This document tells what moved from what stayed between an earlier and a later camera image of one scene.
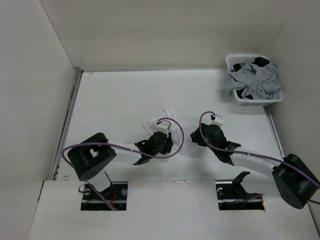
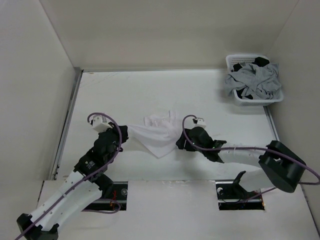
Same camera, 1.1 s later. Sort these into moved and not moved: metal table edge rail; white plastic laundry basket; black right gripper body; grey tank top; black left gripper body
Moved: black right gripper body; black left gripper body
Not moved: grey tank top; metal table edge rail; white plastic laundry basket
